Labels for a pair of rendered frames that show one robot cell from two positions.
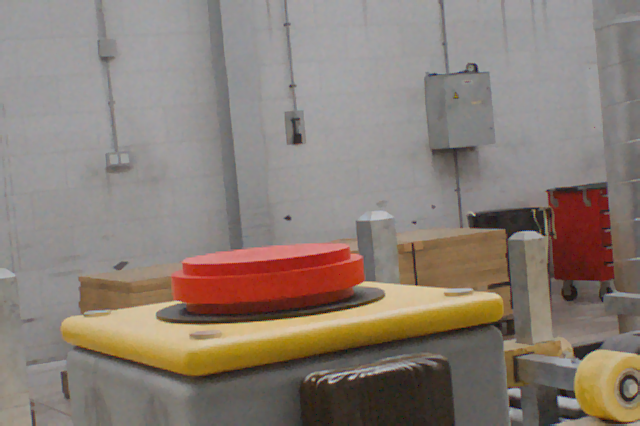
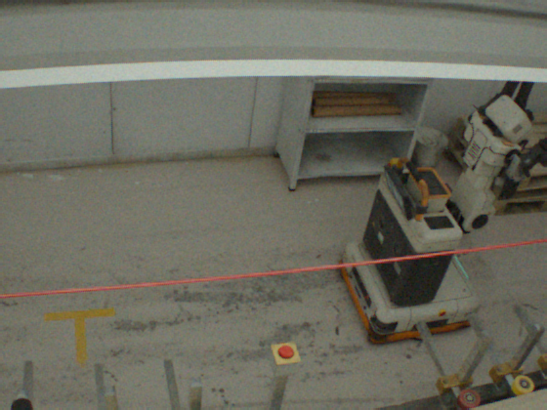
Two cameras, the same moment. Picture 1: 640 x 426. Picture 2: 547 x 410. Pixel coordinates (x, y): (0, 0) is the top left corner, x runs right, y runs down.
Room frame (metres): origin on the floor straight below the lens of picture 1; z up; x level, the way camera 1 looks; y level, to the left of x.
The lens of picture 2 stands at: (1.34, 0.09, 2.62)
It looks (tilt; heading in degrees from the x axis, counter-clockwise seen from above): 40 degrees down; 189
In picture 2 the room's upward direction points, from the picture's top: 9 degrees clockwise
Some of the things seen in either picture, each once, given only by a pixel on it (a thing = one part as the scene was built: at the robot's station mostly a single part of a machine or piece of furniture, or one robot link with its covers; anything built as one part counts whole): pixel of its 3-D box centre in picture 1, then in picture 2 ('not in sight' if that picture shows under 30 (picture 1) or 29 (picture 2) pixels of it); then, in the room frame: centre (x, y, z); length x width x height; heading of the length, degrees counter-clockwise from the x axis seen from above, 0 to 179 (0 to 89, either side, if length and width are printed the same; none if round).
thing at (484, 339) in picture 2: not in sight; (465, 372); (-0.10, 0.66, 0.90); 0.04 x 0.04 x 0.48; 30
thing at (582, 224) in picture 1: (607, 239); not in sight; (9.02, -2.00, 0.41); 0.76 x 0.48 x 0.81; 127
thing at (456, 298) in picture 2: not in sight; (409, 284); (-1.26, 0.52, 0.16); 0.67 x 0.64 x 0.25; 119
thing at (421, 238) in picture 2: not in sight; (415, 231); (-1.22, 0.44, 0.59); 0.55 x 0.34 x 0.83; 29
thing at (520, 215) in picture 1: (513, 262); not in sight; (8.47, -1.24, 0.36); 0.58 x 0.56 x 0.72; 30
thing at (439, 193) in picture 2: not in sight; (427, 189); (-1.21, 0.43, 0.87); 0.23 x 0.15 x 0.11; 29
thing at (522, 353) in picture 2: not in sight; (515, 363); (-0.22, 0.87, 0.87); 0.04 x 0.04 x 0.48; 30
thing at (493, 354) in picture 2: not in sight; (493, 355); (-0.28, 0.79, 0.83); 0.43 x 0.03 x 0.04; 30
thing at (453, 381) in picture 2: not in sight; (454, 383); (-0.09, 0.64, 0.84); 0.14 x 0.06 x 0.05; 120
